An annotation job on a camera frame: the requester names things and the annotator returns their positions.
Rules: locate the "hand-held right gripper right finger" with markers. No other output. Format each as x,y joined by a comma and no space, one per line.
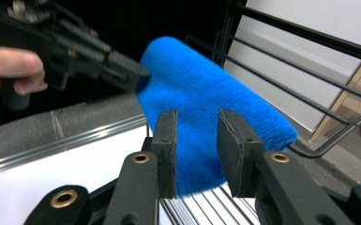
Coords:
237,153

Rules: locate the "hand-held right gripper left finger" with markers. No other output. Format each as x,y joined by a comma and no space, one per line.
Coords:
167,150

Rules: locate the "blue fluffy towel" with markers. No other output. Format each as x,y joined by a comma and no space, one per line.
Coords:
200,78

